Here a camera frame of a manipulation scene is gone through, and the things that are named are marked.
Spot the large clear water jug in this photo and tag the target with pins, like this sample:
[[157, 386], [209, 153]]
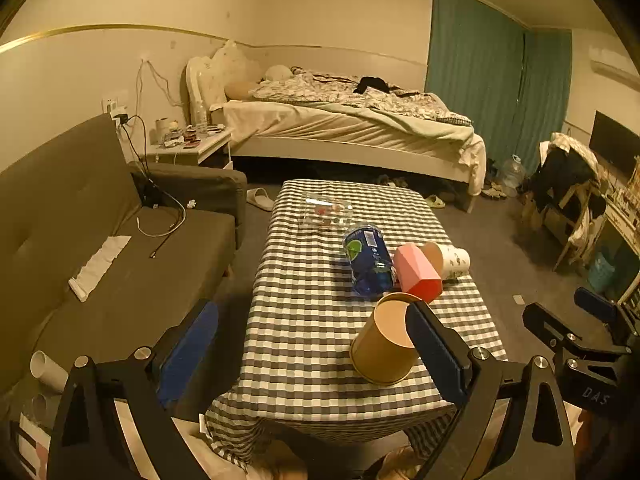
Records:
[[512, 175]]

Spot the green curtain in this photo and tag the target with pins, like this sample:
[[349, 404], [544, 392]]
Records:
[[475, 65]]

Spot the black garment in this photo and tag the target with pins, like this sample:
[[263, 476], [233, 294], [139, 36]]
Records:
[[371, 84]]

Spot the white nightstand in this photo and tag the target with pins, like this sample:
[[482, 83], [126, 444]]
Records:
[[200, 147]]

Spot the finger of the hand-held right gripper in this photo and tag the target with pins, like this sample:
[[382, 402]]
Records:
[[555, 322], [595, 302]]

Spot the white bed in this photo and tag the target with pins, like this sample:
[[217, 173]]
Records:
[[325, 130]]

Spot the floral patterned blanket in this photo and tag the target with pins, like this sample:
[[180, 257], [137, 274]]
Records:
[[340, 92]]

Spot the pink faceted cup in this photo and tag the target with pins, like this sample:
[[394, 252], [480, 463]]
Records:
[[417, 270]]

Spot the wooden chair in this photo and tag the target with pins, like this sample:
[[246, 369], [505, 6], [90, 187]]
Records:
[[580, 220]]

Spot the grey fabric sofa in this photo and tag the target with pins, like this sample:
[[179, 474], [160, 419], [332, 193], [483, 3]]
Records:
[[115, 240]]

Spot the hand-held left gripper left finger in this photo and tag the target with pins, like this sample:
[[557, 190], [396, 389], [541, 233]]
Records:
[[187, 350]]

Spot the brown paper cup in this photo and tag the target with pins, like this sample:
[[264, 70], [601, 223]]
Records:
[[380, 345]]

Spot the clear water bottle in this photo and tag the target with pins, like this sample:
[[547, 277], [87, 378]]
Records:
[[200, 116]]

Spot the blue plastic bottle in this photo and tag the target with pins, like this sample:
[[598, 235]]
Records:
[[367, 260]]

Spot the white air conditioner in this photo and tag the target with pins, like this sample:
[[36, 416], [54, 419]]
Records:
[[612, 62]]

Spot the black jacket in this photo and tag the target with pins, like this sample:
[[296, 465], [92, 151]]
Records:
[[565, 175]]

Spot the grey checkered tablecloth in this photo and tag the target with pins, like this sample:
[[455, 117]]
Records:
[[310, 310]]

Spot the white patterned paper cup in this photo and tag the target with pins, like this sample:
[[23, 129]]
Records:
[[452, 260]]

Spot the wall power charger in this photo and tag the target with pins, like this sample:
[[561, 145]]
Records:
[[116, 110]]

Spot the beige pillow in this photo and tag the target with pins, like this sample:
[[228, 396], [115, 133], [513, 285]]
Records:
[[239, 90]]

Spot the yellow slipper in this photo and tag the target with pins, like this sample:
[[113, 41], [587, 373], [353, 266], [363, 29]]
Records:
[[436, 201]]

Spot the white folded cloth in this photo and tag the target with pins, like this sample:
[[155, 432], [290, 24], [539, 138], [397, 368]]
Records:
[[100, 267]]

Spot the clear plastic container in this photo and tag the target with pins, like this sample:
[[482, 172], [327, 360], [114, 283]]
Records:
[[325, 210]]

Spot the white slipper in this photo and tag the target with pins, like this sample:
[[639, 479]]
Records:
[[260, 199]]

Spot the teal bin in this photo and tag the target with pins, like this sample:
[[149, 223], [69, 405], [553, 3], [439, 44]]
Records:
[[601, 272]]

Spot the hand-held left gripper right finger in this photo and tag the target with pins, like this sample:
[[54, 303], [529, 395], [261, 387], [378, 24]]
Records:
[[437, 355]]

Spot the black television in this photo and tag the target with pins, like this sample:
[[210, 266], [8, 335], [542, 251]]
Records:
[[615, 142]]

